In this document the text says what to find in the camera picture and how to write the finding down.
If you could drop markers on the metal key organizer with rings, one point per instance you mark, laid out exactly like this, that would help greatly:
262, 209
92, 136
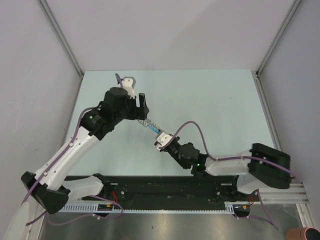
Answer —
148, 123

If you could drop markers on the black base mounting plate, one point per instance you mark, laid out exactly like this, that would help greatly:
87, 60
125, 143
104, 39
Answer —
216, 188

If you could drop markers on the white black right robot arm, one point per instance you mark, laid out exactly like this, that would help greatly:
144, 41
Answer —
259, 167

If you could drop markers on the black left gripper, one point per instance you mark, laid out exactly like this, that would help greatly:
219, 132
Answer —
137, 112

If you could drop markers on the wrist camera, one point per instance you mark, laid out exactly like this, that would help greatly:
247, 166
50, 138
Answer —
128, 83
163, 139

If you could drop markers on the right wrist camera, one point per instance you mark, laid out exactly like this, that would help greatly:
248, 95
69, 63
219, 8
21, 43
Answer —
163, 139

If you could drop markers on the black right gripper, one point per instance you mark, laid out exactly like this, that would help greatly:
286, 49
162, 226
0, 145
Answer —
177, 138

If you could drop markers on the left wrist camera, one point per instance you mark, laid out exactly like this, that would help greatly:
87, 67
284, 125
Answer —
128, 83

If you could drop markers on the grey slotted cable duct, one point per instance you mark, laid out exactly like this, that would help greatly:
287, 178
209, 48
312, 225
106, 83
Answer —
96, 207

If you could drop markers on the pink cylindrical object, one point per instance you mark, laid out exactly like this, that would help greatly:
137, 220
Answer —
304, 233

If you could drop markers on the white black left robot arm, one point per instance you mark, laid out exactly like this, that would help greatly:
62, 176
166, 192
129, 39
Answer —
48, 185

